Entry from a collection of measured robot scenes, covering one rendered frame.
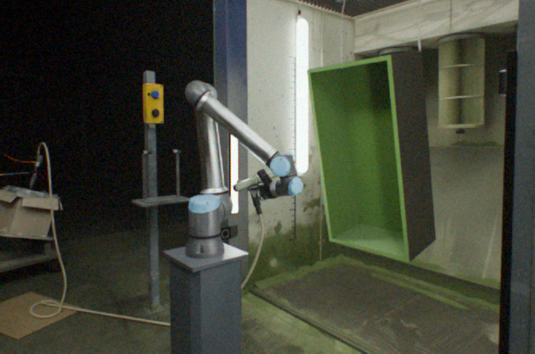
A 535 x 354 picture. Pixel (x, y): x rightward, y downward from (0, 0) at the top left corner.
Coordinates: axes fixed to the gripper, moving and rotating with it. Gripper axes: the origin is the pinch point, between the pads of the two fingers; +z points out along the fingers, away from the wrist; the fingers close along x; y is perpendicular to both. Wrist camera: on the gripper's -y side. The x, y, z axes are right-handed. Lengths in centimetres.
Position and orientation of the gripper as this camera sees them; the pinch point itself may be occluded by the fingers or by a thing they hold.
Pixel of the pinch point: (251, 187)
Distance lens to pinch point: 215.1
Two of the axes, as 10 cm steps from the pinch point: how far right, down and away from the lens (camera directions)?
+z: -6.5, 1.3, 7.5
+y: 2.7, 9.6, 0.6
